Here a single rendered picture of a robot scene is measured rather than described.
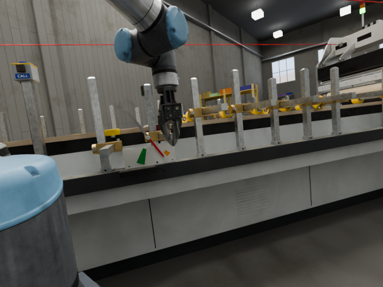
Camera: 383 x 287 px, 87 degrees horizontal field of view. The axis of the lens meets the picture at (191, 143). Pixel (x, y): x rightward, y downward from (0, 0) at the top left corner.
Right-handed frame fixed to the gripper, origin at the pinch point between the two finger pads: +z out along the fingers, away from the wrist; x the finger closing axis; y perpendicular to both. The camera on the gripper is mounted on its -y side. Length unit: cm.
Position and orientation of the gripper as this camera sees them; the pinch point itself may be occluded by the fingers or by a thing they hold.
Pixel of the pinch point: (172, 142)
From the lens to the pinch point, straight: 77.1
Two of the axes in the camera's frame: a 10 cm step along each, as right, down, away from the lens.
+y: 2.7, 0.4, -9.6
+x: 9.5, -1.4, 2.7
